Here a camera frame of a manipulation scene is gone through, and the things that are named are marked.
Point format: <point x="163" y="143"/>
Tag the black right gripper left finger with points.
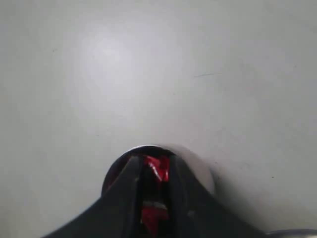
<point x="116" y="214"/>

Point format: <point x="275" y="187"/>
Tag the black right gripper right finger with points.
<point x="195" y="213"/>

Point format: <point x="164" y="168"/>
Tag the red candy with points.
<point x="159" y="166"/>
<point x="155" y="219"/>

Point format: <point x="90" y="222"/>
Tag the stainless steel cup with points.
<point x="198" y="166"/>

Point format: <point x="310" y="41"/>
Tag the stainless steel bowl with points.
<point x="293" y="233"/>

